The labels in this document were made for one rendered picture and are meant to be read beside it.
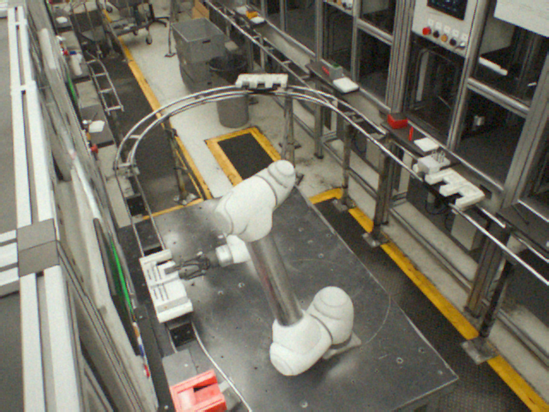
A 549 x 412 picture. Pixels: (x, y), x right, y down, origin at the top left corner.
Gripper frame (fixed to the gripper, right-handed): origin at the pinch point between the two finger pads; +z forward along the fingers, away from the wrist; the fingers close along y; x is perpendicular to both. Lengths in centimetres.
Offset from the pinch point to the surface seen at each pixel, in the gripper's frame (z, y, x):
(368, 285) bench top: -83, -23, 26
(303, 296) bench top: -53, -23, 19
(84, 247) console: 17, 92, 74
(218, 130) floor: -92, -93, -255
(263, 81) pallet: -109, -7, -161
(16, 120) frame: 20, 113, 62
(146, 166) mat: -13, -91, -223
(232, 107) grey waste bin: -107, -70, -248
